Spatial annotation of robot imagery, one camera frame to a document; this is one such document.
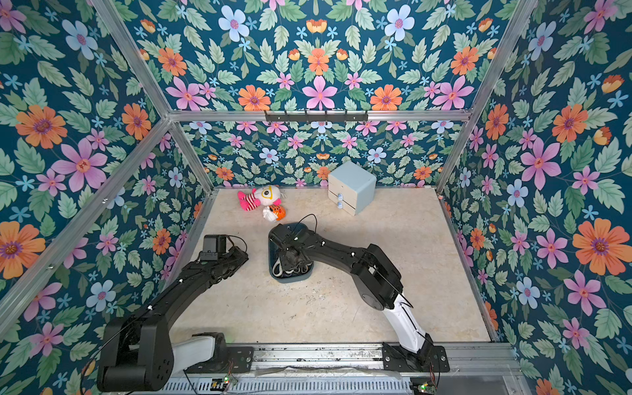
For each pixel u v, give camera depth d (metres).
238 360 0.73
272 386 0.70
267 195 1.08
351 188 0.99
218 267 0.65
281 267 0.88
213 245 0.69
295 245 0.66
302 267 0.88
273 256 0.93
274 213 1.04
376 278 0.52
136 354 0.41
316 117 0.93
